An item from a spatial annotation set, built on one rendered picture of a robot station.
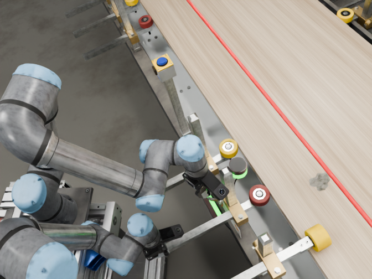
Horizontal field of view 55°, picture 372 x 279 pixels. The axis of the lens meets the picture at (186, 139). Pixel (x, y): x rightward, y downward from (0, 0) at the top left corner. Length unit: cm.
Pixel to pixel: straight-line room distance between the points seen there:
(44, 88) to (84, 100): 226
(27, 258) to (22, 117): 32
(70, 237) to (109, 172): 24
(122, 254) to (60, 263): 38
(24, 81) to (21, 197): 46
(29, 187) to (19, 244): 45
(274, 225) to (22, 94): 119
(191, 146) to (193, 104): 106
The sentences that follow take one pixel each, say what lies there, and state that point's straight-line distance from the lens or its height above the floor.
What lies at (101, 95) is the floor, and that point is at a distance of 318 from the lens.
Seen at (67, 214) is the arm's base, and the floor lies 109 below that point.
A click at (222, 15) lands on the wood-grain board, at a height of 90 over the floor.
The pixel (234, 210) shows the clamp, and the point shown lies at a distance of 146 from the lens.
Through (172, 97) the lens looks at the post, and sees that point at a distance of 159.
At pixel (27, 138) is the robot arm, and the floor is 160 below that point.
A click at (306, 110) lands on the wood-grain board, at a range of 165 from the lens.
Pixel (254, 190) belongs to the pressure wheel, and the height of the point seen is 90.
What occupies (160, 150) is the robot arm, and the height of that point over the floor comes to 135.
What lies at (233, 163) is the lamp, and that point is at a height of 114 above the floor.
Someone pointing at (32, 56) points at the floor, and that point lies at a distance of 391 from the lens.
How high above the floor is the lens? 223
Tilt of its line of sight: 56 degrees down
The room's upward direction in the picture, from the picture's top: 19 degrees counter-clockwise
